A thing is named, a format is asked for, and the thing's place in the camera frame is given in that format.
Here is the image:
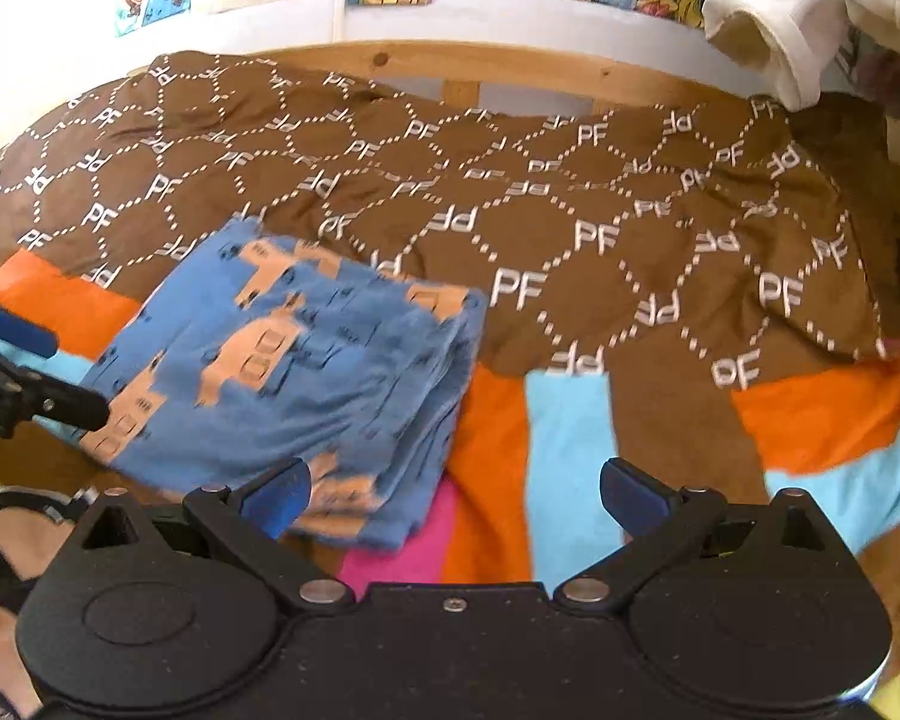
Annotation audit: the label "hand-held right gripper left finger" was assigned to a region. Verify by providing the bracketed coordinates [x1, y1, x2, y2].
[67, 457, 350, 612]

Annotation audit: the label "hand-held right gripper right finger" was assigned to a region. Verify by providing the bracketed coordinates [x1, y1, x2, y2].
[553, 457, 833, 612]

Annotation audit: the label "black strapped sandal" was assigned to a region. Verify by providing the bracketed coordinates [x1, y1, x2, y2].
[0, 486, 95, 627]

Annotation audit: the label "white hanging garment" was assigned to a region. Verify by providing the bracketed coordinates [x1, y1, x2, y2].
[701, 0, 900, 115]

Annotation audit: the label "colourful patchwork blanket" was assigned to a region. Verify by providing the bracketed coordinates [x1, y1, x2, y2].
[0, 187, 900, 720]

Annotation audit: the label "brown patterned blanket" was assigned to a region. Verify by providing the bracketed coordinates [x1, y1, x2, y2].
[0, 49, 900, 392]

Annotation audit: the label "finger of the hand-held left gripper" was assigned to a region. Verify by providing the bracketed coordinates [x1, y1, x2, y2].
[0, 286, 59, 361]
[11, 366, 113, 430]

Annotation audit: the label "wooden bed frame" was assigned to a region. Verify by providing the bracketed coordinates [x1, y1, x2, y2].
[142, 40, 767, 119]

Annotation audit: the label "blue printed pants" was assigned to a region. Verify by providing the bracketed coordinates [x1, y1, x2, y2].
[75, 216, 490, 554]

